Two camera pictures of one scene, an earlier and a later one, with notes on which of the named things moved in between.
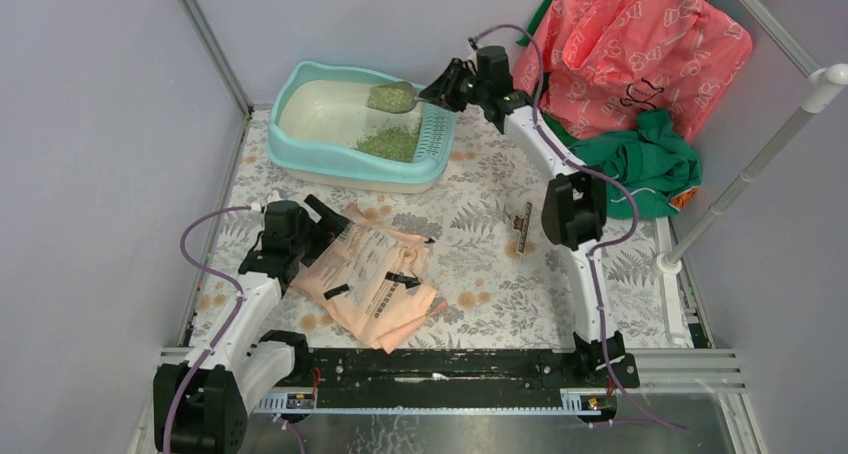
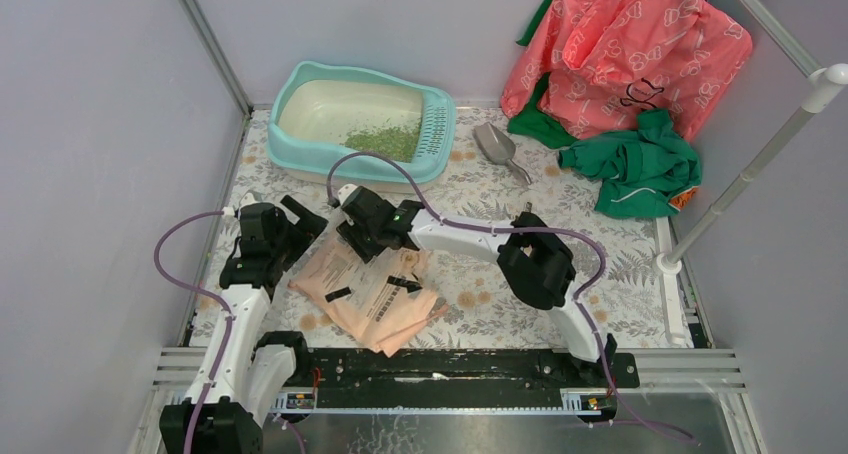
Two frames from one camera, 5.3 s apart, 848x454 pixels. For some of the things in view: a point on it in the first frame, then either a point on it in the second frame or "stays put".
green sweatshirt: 654,162 stays put
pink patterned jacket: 612,46 stays put
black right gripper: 441,91 → 349,230
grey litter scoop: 396,97 → 495,147
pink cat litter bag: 368,276 stays put
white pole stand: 823,81 stays put
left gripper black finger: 332,223 → 302,235
